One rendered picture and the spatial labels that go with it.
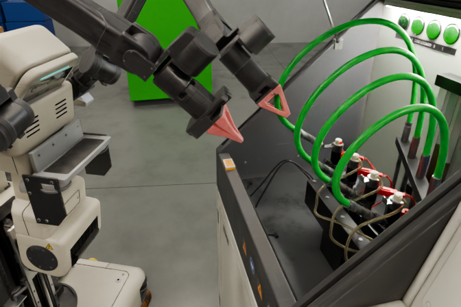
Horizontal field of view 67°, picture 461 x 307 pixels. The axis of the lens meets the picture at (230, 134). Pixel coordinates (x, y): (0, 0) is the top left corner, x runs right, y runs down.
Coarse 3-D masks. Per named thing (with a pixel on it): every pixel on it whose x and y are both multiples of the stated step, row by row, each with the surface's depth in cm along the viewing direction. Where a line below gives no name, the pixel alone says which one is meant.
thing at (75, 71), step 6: (78, 66) 111; (72, 72) 111; (78, 72) 110; (72, 78) 110; (78, 78) 110; (84, 78) 110; (90, 78) 111; (78, 84) 111; (84, 84) 112; (90, 84) 114; (84, 90) 114; (78, 96) 112
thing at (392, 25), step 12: (348, 24) 76; (360, 24) 77; (384, 24) 78; (396, 24) 79; (324, 36) 76; (408, 36) 81; (312, 48) 77; (408, 48) 83; (288, 72) 78; (276, 96) 80; (276, 108) 82; (408, 120) 92
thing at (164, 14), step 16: (160, 0) 361; (176, 0) 365; (144, 16) 365; (160, 16) 368; (176, 16) 372; (192, 16) 375; (160, 32) 375; (176, 32) 379; (128, 80) 390; (208, 80) 411; (144, 96) 402; (160, 96) 406
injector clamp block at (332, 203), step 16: (320, 192) 95; (320, 208) 93; (336, 208) 89; (320, 224) 94; (336, 224) 85; (352, 224) 83; (368, 224) 83; (336, 240) 86; (352, 240) 79; (368, 240) 79; (336, 256) 87
